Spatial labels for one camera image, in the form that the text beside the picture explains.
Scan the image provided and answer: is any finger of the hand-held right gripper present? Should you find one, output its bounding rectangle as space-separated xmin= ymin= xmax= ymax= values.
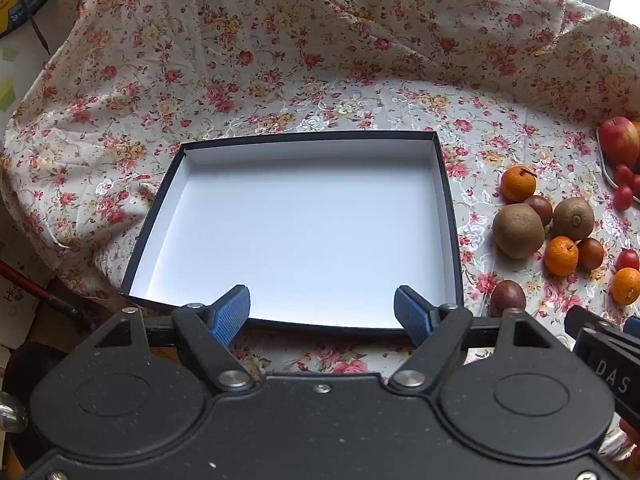
xmin=565 ymin=305 xmax=626 ymax=343

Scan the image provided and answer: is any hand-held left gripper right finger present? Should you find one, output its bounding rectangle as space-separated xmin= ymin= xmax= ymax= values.
xmin=387 ymin=285 xmax=566 ymax=393

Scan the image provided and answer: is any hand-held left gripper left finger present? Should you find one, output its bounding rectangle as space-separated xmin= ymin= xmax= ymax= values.
xmin=76 ymin=284 xmax=257 ymax=393

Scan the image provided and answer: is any brown kiwi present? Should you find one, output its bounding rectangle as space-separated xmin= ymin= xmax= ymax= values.
xmin=551 ymin=197 xmax=596 ymax=241
xmin=492 ymin=203 xmax=546 ymax=260

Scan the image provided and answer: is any black box with white inside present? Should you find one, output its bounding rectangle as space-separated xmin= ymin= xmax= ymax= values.
xmin=119 ymin=130 xmax=465 ymax=345

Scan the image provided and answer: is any small mandarin with stem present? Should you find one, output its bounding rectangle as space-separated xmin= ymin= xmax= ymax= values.
xmin=500 ymin=165 xmax=538 ymax=204

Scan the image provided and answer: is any red apple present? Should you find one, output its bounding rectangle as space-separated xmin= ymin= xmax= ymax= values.
xmin=599 ymin=116 xmax=640 ymax=168

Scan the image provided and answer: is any red rod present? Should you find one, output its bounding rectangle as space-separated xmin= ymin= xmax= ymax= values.
xmin=0 ymin=260 xmax=101 ymax=322

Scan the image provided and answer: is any floral tablecloth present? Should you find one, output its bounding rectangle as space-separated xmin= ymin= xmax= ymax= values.
xmin=0 ymin=0 xmax=640 ymax=376

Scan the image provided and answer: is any thin black cable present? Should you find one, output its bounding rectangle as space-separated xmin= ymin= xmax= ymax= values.
xmin=14 ymin=0 xmax=51 ymax=56

